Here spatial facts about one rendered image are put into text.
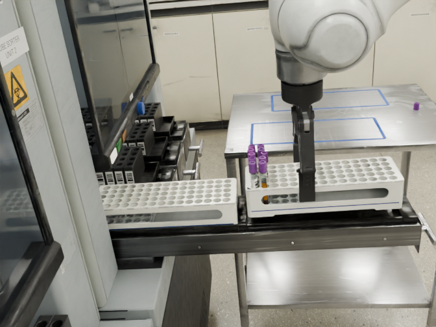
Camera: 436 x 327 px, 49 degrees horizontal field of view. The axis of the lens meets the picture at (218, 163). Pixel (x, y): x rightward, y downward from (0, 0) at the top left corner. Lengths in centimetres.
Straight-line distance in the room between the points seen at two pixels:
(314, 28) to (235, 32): 258
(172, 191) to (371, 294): 83
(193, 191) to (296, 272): 76
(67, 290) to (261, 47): 263
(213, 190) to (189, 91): 238
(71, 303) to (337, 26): 55
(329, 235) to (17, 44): 64
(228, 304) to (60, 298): 128
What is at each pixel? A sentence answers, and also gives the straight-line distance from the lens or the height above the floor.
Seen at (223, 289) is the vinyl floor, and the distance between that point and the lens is 204.
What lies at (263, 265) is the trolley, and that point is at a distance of 170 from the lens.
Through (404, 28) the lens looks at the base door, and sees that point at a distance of 336.
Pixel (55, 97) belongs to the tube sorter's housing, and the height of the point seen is 114.
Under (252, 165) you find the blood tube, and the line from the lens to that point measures 90.
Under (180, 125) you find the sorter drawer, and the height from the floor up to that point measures 82.
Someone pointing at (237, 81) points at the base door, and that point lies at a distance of 328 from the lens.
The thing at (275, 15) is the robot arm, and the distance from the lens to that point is 79.
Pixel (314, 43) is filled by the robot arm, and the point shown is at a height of 121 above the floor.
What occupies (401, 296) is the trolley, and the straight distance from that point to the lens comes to 162.
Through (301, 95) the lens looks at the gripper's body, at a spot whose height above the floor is 107.
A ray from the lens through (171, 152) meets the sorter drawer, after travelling 128.
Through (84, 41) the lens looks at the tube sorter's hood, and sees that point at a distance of 87.
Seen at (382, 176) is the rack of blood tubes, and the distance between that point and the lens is 97.
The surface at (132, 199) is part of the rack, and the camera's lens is 99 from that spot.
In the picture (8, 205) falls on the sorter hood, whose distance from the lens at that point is 59.
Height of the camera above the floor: 136
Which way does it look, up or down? 27 degrees down
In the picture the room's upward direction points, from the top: 6 degrees counter-clockwise
